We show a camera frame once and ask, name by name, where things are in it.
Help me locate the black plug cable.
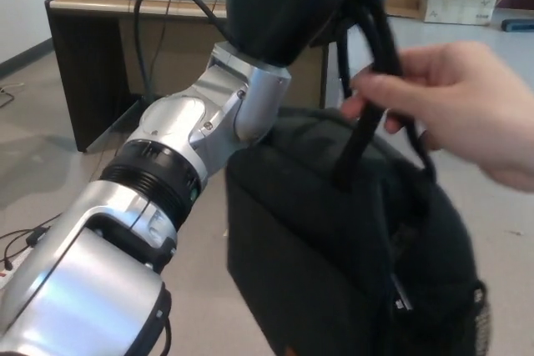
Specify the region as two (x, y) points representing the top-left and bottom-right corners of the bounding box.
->
(0, 229), (31, 272)

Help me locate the dark brown desk beige top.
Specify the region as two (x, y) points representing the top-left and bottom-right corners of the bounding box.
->
(44, 0), (331, 153)

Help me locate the long black power cable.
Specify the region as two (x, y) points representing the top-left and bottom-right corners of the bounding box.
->
(45, 0), (179, 228)

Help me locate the blue flat object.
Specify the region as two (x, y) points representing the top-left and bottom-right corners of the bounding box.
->
(502, 18), (534, 33)

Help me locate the white power strip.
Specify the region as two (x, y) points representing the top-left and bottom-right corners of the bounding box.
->
(0, 247), (35, 289)

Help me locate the person bare hand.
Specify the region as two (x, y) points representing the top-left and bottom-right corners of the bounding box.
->
(340, 41), (534, 195)

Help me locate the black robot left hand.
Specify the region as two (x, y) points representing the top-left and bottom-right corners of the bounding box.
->
(224, 0), (401, 68)

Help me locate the black lunch bag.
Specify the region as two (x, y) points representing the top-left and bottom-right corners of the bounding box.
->
(224, 0), (494, 356)

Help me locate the black robot wrist cable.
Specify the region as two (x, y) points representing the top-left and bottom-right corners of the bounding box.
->
(133, 0), (235, 103)

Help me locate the black power adapter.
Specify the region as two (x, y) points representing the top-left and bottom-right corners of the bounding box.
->
(25, 226), (49, 248)

